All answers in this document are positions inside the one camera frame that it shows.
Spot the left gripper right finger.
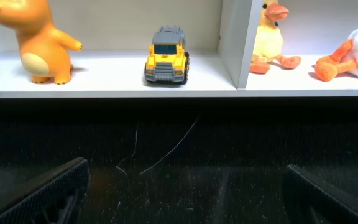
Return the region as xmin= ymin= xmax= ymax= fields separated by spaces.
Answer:
xmin=282 ymin=164 xmax=358 ymax=224

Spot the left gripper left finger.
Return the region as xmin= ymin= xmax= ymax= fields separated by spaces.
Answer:
xmin=0 ymin=157 xmax=91 ymax=224

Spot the white plush duck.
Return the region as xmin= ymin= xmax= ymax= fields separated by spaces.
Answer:
xmin=314 ymin=19 xmax=358 ymax=83

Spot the orange dinosaur figure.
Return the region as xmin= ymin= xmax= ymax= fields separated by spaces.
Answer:
xmin=0 ymin=0 xmax=83 ymax=86

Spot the yellow plush duck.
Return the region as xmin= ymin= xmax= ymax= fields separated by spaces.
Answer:
xmin=249 ymin=0 xmax=302 ymax=75

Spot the grey and yellow toy truck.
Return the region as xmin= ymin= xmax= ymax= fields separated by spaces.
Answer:
xmin=144 ymin=25 xmax=190 ymax=85

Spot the white shelf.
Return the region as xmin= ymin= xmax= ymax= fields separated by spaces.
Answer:
xmin=0 ymin=0 xmax=358 ymax=100

